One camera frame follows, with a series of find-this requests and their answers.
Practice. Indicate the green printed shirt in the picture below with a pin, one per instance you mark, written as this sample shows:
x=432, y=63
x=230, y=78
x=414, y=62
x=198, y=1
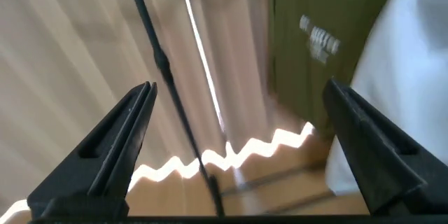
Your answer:
x=297, y=77

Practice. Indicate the pale grey garment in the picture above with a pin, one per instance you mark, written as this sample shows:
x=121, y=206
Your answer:
x=402, y=77

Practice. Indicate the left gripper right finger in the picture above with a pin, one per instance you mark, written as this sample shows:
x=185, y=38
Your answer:
x=371, y=154

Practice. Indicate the black clothes rack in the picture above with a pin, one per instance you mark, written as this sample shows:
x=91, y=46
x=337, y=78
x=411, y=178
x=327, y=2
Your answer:
x=162, y=63

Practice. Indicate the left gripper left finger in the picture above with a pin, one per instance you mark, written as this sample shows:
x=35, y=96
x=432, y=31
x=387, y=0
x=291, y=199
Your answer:
x=105, y=154

